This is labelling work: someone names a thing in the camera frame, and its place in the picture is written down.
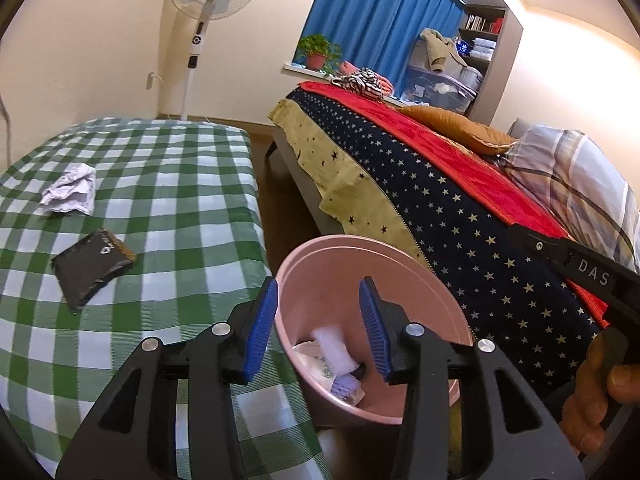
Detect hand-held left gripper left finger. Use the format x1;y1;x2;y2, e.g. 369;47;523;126
55;276;279;480

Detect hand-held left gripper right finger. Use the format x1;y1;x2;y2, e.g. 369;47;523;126
358;276;586;480

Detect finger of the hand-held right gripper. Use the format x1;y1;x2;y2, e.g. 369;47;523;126
507;224;571;273

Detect pink plastic bin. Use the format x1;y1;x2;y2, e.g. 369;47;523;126
274;234;475;426

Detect white tissue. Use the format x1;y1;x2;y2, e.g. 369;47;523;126
291;340;346;391

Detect person's right hand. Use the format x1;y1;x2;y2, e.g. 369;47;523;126
560;330;640;454

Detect plaid pillow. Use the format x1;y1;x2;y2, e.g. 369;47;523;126
500;124;640;273

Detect navy and olive star blanket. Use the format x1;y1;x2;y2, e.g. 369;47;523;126
267;82;616;466

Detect red blanket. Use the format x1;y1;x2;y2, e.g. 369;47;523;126
299;81;611;328

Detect orange pillow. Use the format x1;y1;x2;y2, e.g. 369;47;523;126
400;105;518;156

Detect black foil packet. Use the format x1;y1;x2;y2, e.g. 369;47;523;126
50;227;137;315

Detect metal pot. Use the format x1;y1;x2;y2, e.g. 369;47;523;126
457;65;485;93

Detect beige jacket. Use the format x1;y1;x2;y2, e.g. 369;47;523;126
419;27;468;73

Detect grey bookshelf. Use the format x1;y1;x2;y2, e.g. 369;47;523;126
457;2;523;126

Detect crumpled white paper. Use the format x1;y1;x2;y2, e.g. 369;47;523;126
39;163;97;217

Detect black and white striped cloth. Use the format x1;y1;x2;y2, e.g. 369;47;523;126
330;67;396;102

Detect white windowsill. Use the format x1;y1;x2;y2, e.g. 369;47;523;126
282;62;333;81

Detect potted green plant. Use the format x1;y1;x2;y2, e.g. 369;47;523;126
296;34;343;77

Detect blue curtain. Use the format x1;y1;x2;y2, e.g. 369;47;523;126
302;0;466;98

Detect grey bed frame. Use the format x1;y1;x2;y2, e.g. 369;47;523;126
264;125;346;233

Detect grey wall cable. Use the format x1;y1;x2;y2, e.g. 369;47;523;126
0;102;12;168

